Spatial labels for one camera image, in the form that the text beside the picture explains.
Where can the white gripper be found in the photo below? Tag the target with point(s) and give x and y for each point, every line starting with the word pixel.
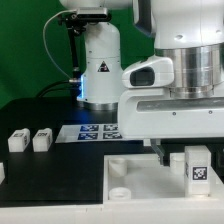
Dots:
pixel 152 114

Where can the white square table top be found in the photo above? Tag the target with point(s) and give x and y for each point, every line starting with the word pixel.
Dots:
pixel 142 177

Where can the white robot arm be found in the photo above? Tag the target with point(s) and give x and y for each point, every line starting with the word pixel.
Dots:
pixel 179 91

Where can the sheet with four markers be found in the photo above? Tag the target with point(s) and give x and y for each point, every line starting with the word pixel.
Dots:
pixel 88 133

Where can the white obstacle fence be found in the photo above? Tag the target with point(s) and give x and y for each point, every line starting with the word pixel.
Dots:
pixel 187 210

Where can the white block left edge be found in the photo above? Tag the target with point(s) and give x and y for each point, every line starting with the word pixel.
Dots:
pixel 2 173

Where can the black camera on stand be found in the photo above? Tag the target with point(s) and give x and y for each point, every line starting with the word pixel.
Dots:
pixel 75 22

